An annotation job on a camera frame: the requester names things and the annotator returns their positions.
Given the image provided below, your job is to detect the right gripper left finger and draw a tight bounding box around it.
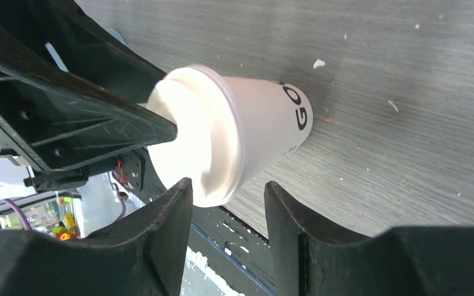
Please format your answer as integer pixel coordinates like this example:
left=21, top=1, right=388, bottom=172
left=0, top=178, right=193, bottom=295

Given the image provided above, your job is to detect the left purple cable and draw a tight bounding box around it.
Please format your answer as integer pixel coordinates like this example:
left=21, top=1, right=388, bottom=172
left=1, top=198, right=33, bottom=232

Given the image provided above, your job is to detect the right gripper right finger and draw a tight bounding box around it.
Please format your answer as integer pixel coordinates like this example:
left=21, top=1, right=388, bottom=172
left=264, top=181, right=474, bottom=295

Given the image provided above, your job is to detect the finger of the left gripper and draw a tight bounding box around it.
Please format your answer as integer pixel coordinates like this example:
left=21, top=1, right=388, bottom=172
left=23, top=1, right=165, bottom=103
left=0, top=8, right=177, bottom=171

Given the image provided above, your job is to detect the white plastic cup lid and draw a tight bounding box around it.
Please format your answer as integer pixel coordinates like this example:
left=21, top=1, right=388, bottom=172
left=146, top=65, right=243, bottom=208

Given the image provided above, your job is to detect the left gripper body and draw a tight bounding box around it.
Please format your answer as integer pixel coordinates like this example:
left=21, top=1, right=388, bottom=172
left=20, top=151, right=145, bottom=192

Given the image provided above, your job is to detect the white paper coffee cup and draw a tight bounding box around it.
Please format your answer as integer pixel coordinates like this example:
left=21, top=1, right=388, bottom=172
left=224, top=76, right=314, bottom=185

